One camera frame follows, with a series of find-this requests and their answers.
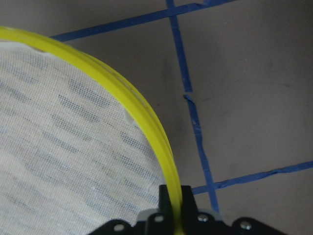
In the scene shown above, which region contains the yellow steamer layer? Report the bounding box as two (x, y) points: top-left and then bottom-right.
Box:
(0, 27), (183, 235)

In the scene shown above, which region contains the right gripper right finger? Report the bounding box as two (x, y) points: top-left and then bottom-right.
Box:
(181, 186), (210, 235)

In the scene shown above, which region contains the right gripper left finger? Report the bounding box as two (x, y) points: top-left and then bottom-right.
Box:
(144, 185), (174, 235)

